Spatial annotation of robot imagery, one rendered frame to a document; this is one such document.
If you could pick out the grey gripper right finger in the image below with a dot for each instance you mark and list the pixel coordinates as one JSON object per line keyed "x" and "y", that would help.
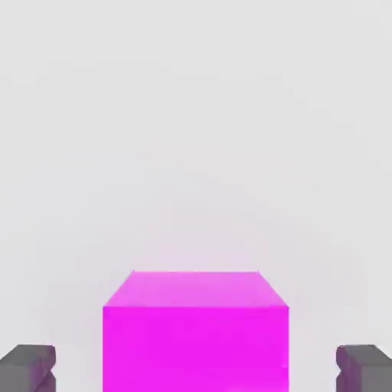
{"x": 367, "y": 367}

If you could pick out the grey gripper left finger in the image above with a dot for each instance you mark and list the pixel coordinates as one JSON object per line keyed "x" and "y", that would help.
{"x": 24, "y": 367}

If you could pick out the small magenta cube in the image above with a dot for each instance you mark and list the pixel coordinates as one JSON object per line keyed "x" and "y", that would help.
{"x": 196, "y": 343}

